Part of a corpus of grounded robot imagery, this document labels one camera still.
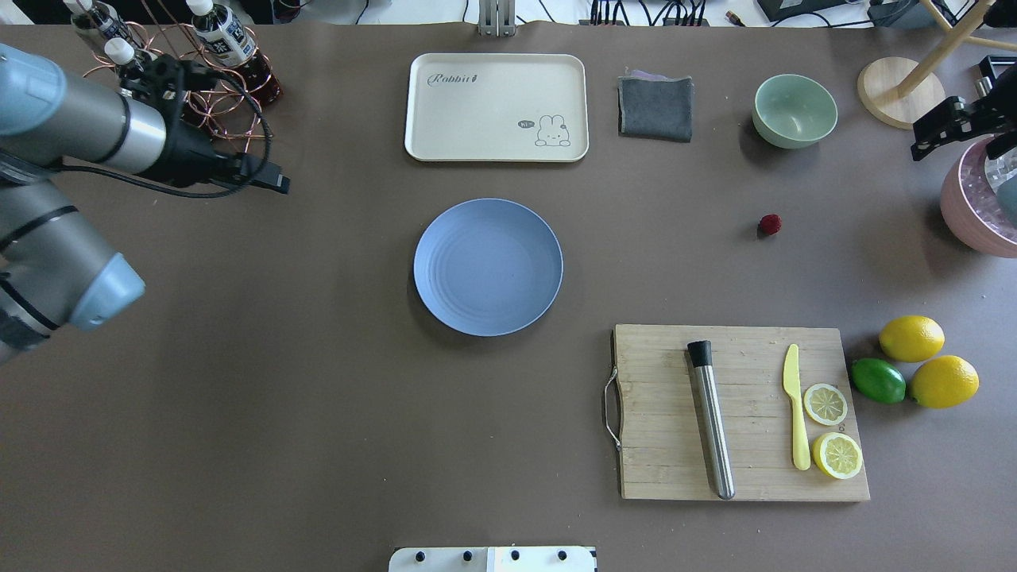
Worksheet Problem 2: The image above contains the wooden cutting board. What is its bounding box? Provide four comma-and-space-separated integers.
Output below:
613, 323, 869, 502

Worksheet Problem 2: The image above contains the yellow plastic knife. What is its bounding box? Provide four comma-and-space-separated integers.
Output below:
782, 343, 811, 471

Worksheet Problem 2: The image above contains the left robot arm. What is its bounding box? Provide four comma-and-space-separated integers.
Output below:
1, 44, 290, 361

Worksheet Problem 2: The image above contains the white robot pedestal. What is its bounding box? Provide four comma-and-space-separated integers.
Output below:
388, 544, 598, 571

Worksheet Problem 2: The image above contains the lemon slice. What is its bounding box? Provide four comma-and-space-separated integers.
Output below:
802, 383, 849, 427
811, 432, 864, 479

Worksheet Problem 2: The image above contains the copper wire bottle rack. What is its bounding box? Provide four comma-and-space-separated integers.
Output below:
92, 17, 270, 141

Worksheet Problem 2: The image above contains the red strawberry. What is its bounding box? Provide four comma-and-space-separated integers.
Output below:
758, 213, 783, 238

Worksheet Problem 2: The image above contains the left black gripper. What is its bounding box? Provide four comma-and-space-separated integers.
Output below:
119, 54, 291, 195

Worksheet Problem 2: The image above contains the blue plate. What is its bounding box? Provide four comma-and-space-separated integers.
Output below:
412, 198, 564, 337

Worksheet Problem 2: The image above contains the green lime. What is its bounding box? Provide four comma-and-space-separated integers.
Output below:
850, 357, 906, 404

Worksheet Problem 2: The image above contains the pink bowl with ice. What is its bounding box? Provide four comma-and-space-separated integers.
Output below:
940, 138, 1016, 258

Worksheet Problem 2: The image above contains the cream rabbit tray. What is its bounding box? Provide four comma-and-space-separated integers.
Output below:
404, 53, 590, 163

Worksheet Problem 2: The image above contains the mint green bowl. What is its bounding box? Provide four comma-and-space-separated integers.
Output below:
752, 75, 839, 149

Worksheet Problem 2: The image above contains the grey folded cloth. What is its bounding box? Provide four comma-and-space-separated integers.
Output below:
617, 70, 694, 144

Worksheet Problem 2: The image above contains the steel muddler black tip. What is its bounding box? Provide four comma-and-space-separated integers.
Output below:
687, 340, 735, 501

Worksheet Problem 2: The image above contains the aluminium frame post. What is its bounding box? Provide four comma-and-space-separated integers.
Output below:
477, 0, 516, 37

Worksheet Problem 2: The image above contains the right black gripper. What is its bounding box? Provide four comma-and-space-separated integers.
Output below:
911, 64, 1016, 160

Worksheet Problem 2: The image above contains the yellow lemon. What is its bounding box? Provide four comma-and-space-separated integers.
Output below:
911, 355, 980, 408
878, 314, 945, 363

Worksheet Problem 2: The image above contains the wooden cup tree stand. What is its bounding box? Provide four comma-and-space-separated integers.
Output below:
857, 1, 1016, 129

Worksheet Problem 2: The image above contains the dark drink bottle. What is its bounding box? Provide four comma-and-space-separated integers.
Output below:
104, 37, 155, 75
188, 1, 282, 107
63, 1, 141, 57

